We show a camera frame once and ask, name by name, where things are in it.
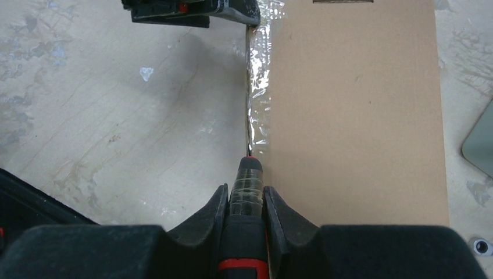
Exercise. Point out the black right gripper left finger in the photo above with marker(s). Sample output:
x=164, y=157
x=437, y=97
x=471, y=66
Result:
x=138, y=251

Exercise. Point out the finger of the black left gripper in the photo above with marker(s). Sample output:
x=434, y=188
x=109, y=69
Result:
x=192, y=13

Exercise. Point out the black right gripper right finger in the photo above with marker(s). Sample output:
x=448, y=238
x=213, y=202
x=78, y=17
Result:
x=300, y=249

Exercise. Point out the red black utility knife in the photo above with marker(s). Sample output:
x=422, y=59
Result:
x=243, y=244

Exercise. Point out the brown cardboard express box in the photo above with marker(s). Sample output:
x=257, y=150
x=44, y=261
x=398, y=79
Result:
x=346, y=110

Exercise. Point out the clear plastic storage bin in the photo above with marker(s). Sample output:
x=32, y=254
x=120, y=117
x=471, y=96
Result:
x=477, y=147

